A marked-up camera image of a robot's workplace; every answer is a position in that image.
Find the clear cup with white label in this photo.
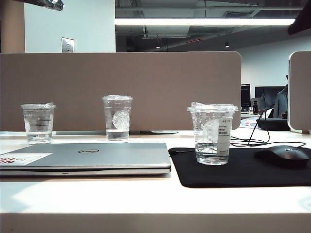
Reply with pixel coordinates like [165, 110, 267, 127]
[186, 101, 239, 166]

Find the brown partition with white edge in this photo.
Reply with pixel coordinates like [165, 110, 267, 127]
[288, 50, 311, 134]

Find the wide brown desk partition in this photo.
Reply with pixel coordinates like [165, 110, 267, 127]
[0, 50, 242, 133]

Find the metal wall switch plate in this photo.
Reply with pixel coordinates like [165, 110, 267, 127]
[61, 37, 75, 53]

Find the tall clear Starbucks logo cup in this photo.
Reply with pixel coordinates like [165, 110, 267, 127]
[101, 95, 134, 142]

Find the wide dark computer monitor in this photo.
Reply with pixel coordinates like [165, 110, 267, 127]
[255, 86, 287, 104]

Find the black round pouch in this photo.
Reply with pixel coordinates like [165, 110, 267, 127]
[257, 117, 291, 132]

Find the long white ceiling light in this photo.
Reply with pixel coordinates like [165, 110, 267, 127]
[114, 18, 297, 26]

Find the grey partition foot plate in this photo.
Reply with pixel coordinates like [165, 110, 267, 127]
[139, 130, 178, 135]

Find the colourful printed paper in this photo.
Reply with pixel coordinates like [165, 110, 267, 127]
[239, 116, 262, 129]

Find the grey jacket on chair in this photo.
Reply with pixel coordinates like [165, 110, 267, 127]
[274, 84, 289, 119]

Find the black mouse pad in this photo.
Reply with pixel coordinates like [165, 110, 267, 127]
[168, 146, 311, 189]

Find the wide clear plastic cup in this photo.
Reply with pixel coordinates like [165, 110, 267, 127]
[20, 102, 58, 146]

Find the narrow dark computer monitor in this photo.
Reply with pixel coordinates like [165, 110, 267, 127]
[241, 83, 251, 107]

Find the black computer mouse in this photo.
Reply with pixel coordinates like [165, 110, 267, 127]
[254, 145, 310, 168]

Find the black mouse cable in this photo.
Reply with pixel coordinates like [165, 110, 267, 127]
[169, 114, 307, 153]

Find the silver Dell laptop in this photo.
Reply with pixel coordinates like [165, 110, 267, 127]
[0, 142, 172, 178]

